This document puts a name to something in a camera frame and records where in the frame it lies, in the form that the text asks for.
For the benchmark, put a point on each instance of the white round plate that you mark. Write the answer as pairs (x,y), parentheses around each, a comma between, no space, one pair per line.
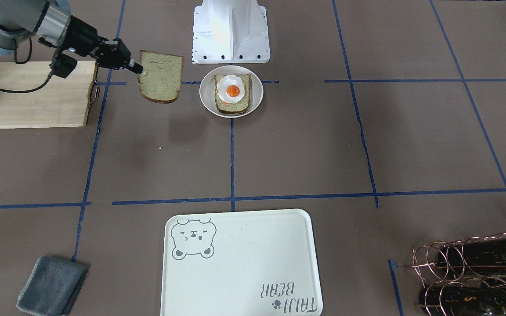
(207,89)

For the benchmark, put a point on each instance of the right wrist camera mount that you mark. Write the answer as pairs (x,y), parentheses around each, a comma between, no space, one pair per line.
(62,65)

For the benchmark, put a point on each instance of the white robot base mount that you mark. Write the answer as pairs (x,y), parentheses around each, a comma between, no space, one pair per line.
(230,32)

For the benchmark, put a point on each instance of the bread slice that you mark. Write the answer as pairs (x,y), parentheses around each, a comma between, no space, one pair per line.
(160,80)
(241,106)

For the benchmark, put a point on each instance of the copper wire bottle rack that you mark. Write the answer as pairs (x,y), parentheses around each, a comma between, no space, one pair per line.
(465,277)

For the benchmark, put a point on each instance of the cream bear print tray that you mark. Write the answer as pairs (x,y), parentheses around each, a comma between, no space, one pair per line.
(248,263)

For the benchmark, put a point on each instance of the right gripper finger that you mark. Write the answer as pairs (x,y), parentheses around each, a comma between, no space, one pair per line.
(120,54)
(134,68)

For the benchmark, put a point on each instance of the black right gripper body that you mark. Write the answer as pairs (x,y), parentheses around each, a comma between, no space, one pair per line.
(81,38)

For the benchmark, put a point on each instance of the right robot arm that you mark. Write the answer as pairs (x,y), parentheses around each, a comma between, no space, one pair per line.
(56,27)

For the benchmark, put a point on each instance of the wooden cutting board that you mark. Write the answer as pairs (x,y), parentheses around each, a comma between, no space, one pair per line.
(60,103)

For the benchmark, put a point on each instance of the dark green wine bottle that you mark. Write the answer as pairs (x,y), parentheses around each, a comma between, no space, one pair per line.
(479,257)

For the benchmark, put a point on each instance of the grey folded cloth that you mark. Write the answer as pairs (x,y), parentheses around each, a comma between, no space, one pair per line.
(52,287)

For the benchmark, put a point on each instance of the fried egg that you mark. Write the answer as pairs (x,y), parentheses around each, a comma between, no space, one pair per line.
(229,89)

